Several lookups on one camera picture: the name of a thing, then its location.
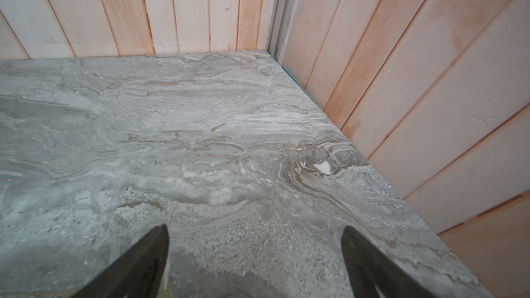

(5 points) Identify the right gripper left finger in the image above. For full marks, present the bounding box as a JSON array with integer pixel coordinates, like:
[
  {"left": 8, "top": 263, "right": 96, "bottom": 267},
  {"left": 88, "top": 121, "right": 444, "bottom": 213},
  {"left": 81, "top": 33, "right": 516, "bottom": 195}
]
[{"left": 73, "top": 224, "right": 170, "bottom": 297}]

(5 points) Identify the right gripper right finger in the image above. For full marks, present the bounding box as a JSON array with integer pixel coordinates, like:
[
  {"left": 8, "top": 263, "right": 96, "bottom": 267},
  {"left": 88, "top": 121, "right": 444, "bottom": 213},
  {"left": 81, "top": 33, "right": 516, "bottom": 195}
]
[{"left": 341, "top": 226, "right": 435, "bottom": 297}]

